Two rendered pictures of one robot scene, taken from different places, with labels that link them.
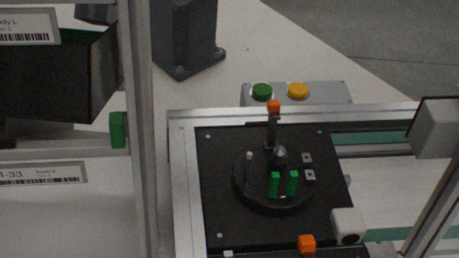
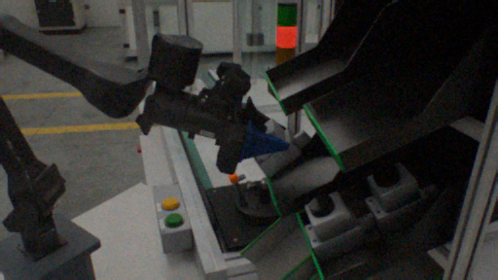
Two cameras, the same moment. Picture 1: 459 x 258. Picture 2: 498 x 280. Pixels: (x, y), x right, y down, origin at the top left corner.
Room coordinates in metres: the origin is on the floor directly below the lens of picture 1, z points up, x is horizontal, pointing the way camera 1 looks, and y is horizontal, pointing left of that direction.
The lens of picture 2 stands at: (0.69, 0.74, 1.55)
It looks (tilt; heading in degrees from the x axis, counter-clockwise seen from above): 26 degrees down; 264
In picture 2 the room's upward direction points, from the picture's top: straight up
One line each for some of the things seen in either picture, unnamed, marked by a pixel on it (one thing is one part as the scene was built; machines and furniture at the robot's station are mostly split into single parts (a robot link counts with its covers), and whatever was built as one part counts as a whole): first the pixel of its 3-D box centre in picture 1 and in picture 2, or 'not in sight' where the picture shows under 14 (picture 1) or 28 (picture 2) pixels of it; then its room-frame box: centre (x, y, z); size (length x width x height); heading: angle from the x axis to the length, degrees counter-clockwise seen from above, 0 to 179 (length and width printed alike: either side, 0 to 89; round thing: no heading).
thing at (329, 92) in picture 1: (295, 103); (171, 215); (0.79, -0.12, 0.93); 0.21 x 0.07 x 0.06; 101
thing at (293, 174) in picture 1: (291, 183); not in sight; (0.52, -0.10, 1.01); 0.01 x 0.01 x 0.05; 11
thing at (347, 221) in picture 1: (346, 226); not in sight; (0.48, -0.20, 0.97); 0.05 x 0.05 x 0.04; 11
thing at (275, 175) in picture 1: (273, 184); not in sight; (0.51, -0.08, 1.01); 0.01 x 0.01 x 0.05; 11
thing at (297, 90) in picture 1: (297, 91); (170, 204); (0.79, -0.12, 0.96); 0.04 x 0.04 x 0.02
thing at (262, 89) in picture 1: (261, 93); (174, 221); (0.77, -0.06, 0.96); 0.04 x 0.04 x 0.02
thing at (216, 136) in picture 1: (273, 182); (264, 209); (0.56, -0.08, 0.96); 0.24 x 0.24 x 0.02; 11
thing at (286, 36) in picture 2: not in sight; (286, 35); (0.48, -0.29, 1.33); 0.05 x 0.05 x 0.05
